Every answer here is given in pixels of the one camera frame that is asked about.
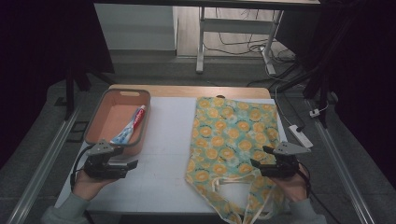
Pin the white metal stand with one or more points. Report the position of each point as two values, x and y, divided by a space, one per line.
249 46

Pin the person's left hand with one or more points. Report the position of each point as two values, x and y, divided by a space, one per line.
88 186

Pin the orange plastic basket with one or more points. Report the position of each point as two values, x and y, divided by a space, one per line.
115 115

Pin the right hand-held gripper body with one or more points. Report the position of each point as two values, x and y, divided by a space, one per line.
285 165

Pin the white-legged desk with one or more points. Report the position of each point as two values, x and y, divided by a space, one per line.
236 25

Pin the white table mat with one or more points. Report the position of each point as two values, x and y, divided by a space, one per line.
168 140

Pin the white power strip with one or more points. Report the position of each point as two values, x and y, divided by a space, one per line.
300 136

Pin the black floor bracket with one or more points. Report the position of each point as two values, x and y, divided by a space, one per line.
77 131

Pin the toothpaste tube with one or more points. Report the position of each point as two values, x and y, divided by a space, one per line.
137 119

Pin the orange print tote bag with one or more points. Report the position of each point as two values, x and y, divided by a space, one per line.
230 130

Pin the white plug adapter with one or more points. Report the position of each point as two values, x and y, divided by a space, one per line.
314 112

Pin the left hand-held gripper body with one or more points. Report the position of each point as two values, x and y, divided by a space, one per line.
104 168

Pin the black metal stand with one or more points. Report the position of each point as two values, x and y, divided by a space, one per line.
69 93
323 93

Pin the aluminium floor rail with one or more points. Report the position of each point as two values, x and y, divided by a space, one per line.
40 174
342 174

